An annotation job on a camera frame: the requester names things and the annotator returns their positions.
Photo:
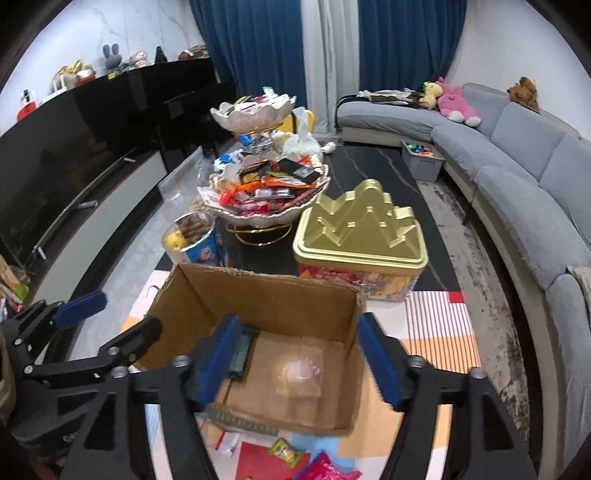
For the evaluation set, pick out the crumpled white bag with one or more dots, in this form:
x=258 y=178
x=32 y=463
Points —
x=388 y=96

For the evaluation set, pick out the yellow green plush toy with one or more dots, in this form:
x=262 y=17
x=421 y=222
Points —
x=430 y=94

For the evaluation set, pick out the blue white snack packets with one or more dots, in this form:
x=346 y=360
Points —
x=231 y=159

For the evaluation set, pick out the white sheer curtain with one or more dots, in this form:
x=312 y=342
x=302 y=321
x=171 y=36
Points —
x=330 y=55

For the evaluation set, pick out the grey television cabinet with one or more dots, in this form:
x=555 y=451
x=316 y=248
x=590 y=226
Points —
x=106 y=217

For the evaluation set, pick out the grey bunny plush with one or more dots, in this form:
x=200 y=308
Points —
x=112 y=57

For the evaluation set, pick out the grey storage bin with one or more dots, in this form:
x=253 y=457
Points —
x=422 y=168

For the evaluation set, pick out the green yellow candy packet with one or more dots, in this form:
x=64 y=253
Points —
x=288 y=451

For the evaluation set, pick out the grey remote control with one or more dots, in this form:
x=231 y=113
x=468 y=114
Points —
x=87 y=204

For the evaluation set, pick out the clear wrapped pastry packet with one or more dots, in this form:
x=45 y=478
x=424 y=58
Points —
x=298 y=376

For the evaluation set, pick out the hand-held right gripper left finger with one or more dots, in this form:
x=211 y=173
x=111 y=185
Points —
x=217 y=360

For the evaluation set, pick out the black metronome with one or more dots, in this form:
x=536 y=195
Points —
x=160 y=55

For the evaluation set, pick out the dark green snack bar packet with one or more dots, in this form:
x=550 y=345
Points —
x=245 y=350

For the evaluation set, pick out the yellow white bag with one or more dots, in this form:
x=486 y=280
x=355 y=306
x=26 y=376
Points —
x=302 y=143

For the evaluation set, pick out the gold white ornament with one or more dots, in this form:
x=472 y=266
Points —
x=69 y=76

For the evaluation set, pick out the gold lid candy container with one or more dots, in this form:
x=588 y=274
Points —
x=360 y=230

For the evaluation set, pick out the pink plush toy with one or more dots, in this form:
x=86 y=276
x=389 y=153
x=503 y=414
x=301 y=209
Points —
x=455 y=104

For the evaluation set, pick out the blue curtain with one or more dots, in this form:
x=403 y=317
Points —
x=406 y=41
x=249 y=55

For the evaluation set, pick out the white two-tier snack stand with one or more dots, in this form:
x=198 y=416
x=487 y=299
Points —
x=258 y=122

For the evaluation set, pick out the brown cardboard box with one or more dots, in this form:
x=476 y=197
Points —
x=295 y=318

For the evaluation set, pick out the pile of snack packets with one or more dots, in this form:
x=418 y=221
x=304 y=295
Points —
x=272 y=184
x=258 y=101

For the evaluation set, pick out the red white robot toy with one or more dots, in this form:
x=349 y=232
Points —
x=27 y=108

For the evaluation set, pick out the pink doll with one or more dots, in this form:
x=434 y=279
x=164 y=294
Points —
x=139 y=57

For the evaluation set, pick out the brown teddy bear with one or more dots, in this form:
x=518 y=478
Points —
x=524 y=94

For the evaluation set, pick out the white cake packet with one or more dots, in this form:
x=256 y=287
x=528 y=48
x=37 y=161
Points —
x=221 y=441

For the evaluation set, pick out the black television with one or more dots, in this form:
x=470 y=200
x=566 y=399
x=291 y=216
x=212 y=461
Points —
x=60 y=175

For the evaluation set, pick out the colourful checked tablecloth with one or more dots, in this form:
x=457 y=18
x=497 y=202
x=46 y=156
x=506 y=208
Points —
x=438 y=323

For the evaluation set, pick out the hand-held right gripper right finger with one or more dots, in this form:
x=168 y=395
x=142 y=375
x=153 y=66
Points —
x=378 y=360

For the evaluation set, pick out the clear jar of brown nuts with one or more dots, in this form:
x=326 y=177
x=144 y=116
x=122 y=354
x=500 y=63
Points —
x=194 y=226

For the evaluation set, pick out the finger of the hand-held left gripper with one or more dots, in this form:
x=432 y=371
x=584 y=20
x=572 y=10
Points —
x=134 y=344
x=81 y=310

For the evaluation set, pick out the tan food bag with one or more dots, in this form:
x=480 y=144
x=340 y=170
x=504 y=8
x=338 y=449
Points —
x=16 y=288

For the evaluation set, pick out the grey patterned rug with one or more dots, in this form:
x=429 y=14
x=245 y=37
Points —
x=485 y=286

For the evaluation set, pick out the brown basket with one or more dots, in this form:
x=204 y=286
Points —
x=194 y=53

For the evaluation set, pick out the black piano bench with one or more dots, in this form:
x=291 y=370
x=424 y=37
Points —
x=184 y=127

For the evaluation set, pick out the pink snack packet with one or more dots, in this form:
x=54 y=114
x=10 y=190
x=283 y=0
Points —
x=328 y=470

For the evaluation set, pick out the black upright piano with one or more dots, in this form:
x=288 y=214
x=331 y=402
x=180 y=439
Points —
x=184 y=78

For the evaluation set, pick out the grey sectional sofa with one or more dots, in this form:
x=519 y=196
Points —
x=508 y=194

